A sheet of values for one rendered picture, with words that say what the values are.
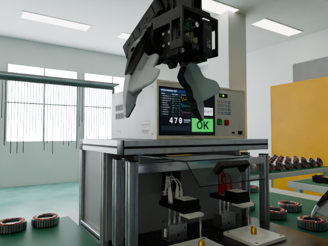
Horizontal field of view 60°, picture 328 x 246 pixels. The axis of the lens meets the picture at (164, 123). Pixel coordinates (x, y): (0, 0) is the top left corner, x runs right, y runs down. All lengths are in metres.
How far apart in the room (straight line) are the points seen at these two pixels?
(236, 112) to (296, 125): 3.61
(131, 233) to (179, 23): 0.66
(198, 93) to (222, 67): 4.74
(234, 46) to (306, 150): 2.10
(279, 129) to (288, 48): 2.84
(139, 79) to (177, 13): 0.09
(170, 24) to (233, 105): 0.84
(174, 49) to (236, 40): 5.00
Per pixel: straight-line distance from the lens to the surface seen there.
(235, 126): 1.20
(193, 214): 0.95
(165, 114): 0.97
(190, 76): 0.45
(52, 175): 7.30
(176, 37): 0.39
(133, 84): 0.37
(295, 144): 4.79
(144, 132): 1.03
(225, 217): 1.18
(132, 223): 0.90
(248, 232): 1.13
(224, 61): 5.17
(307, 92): 4.72
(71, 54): 7.60
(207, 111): 1.09
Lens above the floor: 1.13
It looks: 2 degrees up
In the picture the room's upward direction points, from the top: straight up
